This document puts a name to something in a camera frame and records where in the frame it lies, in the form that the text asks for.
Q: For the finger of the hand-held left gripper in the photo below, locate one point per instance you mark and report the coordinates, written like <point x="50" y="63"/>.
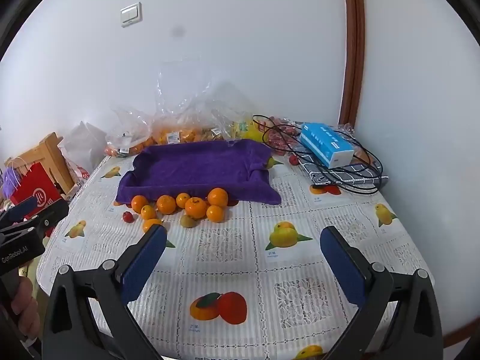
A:
<point x="20" y="210"/>
<point x="52" y="213"/>

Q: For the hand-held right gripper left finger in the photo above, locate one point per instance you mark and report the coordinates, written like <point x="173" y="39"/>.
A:
<point x="144" y="264"/>

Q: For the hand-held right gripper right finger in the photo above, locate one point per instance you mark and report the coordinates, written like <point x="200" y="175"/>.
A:
<point x="343" y="266"/>

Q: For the olive green round fruit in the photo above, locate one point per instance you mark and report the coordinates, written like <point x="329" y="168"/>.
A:
<point x="187" y="220"/>

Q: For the group of oranges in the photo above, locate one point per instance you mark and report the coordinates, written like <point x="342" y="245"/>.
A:
<point x="195" y="207"/>

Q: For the purple towel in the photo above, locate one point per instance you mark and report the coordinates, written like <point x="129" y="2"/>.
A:
<point x="198" y="172"/>

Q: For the person's left hand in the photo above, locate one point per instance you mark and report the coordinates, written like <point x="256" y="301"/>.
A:
<point x="24" y="303"/>

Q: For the red paper bag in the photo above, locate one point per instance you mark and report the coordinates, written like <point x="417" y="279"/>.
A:
<point x="35" y="193"/>

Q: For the purple paper bag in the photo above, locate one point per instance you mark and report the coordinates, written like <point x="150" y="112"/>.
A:
<point x="9" y="180"/>

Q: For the white bag with red print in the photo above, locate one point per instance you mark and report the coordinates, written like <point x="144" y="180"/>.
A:
<point x="80" y="173"/>

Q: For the small red fruit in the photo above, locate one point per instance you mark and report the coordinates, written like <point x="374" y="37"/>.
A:
<point x="128" y="216"/>

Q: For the wooden chair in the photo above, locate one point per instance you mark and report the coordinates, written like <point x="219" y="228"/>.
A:
<point x="52" y="157"/>

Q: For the white plastic bag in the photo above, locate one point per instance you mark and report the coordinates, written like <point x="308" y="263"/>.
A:
<point x="80" y="144"/>

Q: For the grey checked cloth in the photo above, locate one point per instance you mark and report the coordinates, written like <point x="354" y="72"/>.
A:
<point x="337" y="174"/>

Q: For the fruit print tablecloth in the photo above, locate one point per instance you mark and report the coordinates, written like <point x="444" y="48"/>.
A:
<point x="240" y="270"/>

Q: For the clear bag of oranges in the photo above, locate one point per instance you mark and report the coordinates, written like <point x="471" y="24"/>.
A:
<point x="125" y="138"/>

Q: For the cherry tomato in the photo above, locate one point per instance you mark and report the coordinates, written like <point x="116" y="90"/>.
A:
<point x="293" y="159"/>

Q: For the blue tissue box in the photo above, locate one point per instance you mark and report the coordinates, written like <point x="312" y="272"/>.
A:
<point x="326" y="144"/>

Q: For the clear bag of kumquats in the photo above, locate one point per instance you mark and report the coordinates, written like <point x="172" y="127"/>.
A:
<point x="176" y="131"/>

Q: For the packet of red fruit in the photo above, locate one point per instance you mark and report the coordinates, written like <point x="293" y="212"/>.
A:
<point x="279" y="135"/>

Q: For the clear bag of longans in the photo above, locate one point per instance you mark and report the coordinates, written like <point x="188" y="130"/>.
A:
<point x="215" y="127"/>

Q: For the clear bag with yellow contents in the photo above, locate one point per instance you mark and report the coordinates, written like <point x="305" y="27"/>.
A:
<point x="250" y="131"/>

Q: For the white light switch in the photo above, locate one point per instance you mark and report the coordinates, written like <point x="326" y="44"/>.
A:
<point x="131" y="14"/>

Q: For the brown wooden door frame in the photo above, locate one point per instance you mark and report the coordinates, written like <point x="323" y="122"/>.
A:
<point x="354" y="45"/>

